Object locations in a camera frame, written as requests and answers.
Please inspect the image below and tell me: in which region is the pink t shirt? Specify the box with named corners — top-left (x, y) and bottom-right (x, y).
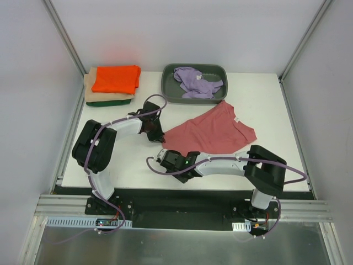
top-left (162, 100), bottom-right (257, 156)

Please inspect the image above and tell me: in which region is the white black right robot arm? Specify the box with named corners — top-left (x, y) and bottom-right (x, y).
top-left (157, 145), bottom-right (287, 218)

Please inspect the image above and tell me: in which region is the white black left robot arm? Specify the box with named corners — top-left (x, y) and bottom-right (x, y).
top-left (72, 101), bottom-right (165, 215)

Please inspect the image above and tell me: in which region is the dark green plastic bin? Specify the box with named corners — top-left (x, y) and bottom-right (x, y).
top-left (161, 63), bottom-right (228, 105)

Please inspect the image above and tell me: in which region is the dark green folded t shirt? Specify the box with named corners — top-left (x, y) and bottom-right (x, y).
top-left (86, 99), bottom-right (131, 108)

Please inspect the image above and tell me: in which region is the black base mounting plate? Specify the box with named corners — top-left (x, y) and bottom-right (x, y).
top-left (85, 188), bottom-right (279, 231)

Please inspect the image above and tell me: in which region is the orange folded t shirt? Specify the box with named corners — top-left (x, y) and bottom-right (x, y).
top-left (92, 65), bottom-right (141, 95)

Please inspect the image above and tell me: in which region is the lavender crumpled t shirt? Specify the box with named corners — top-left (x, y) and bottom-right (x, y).
top-left (173, 67), bottom-right (224, 99)

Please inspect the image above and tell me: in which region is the beige folded t shirt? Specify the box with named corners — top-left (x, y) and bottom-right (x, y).
top-left (83, 67), bottom-right (135, 103)

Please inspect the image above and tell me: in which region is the right white cable duct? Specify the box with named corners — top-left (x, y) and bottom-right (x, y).
top-left (232, 220), bottom-right (269, 232)

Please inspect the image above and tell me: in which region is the white cable duct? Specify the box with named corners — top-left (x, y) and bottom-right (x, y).
top-left (46, 217), bottom-right (132, 230)
top-left (232, 220), bottom-right (269, 232)

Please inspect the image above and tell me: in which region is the left aluminium frame post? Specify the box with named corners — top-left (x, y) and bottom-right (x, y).
top-left (41, 0), bottom-right (87, 81)

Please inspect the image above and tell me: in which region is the aluminium frame post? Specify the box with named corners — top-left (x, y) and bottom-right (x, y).
top-left (279, 0), bottom-right (334, 83)
top-left (41, 0), bottom-right (87, 81)

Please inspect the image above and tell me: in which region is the left white cable duct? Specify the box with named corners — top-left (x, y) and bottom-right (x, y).
top-left (46, 217), bottom-right (132, 230)

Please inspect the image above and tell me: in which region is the right aluminium frame post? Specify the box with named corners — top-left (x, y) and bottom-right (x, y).
top-left (279, 0), bottom-right (334, 83)

